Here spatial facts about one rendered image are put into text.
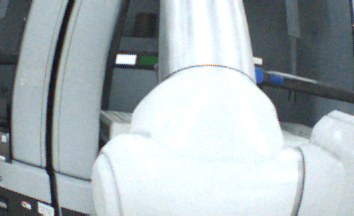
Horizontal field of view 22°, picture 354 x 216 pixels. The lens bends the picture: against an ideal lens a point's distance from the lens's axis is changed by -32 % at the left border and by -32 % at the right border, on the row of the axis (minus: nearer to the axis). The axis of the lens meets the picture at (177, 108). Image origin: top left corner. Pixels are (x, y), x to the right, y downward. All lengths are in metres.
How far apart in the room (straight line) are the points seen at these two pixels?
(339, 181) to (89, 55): 1.16
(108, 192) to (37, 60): 1.11
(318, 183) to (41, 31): 1.18
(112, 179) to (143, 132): 0.07
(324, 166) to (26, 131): 1.17
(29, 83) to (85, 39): 0.17
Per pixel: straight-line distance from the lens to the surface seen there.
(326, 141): 1.20
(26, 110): 2.23
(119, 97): 2.86
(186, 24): 1.26
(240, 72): 1.24
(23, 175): 2.16
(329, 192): 1.17
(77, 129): 2.25
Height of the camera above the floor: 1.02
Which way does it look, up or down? 3 degrees down
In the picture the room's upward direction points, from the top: 7 degrees clockwise
